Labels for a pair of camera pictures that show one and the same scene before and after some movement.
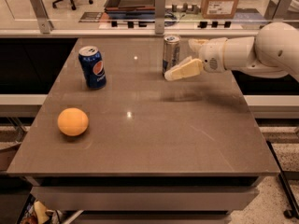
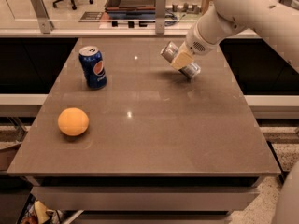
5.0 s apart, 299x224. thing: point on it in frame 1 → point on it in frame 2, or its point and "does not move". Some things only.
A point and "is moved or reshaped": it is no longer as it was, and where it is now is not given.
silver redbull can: (171, 52) is moved or reshaped
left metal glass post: (45, 23) does not move
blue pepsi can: (93, 67) does not move
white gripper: (212, 56) → (196, 46)
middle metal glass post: (160, 11) does not move
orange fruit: (72, 121) does not move
